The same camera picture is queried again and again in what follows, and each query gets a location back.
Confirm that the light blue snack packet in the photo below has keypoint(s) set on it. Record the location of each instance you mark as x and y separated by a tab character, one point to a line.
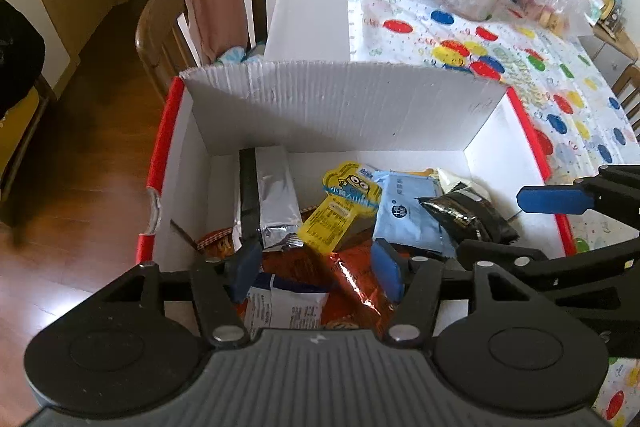
402	220

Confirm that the pink towel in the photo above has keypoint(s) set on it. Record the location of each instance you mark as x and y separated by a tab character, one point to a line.
216	26

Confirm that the white printed snack packet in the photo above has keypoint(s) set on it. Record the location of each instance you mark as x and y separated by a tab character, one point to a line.
275	303

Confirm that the silver foil packet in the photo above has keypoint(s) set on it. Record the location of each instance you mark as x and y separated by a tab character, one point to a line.
266	207

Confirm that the yellow minion cheese stick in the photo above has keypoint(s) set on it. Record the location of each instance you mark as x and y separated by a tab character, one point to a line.
351	193

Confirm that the white drawer cabinet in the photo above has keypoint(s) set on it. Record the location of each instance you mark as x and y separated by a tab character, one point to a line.
610	55

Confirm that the balloon pattern tablecloth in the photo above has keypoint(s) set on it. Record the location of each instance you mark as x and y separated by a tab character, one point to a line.
577	120

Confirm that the black snack packet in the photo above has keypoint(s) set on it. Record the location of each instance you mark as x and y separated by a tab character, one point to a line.
468	216

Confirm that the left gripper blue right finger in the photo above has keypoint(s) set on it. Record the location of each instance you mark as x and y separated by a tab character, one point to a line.
412	286

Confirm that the red checkered snack bag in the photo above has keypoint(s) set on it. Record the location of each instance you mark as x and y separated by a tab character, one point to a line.
217	244

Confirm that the brown snack bag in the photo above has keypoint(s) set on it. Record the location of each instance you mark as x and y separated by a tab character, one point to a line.
355	298

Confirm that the yellow retro radio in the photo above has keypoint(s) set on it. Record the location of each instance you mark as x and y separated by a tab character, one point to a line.
611	13

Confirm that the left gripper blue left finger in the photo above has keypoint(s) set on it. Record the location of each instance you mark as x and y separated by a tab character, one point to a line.
217	287

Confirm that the cream white snack packet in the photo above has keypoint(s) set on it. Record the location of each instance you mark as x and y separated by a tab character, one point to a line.
450	181

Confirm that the dark wooden chair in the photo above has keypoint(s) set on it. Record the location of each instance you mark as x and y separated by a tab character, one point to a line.
627	91

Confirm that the wooden chair with towel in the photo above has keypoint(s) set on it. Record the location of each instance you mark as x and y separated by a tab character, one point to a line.
175	35

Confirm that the red white cardboard box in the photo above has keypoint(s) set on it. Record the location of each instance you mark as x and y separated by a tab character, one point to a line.
389	117

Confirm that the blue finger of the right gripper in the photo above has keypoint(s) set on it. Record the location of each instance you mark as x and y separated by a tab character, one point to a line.
555	199

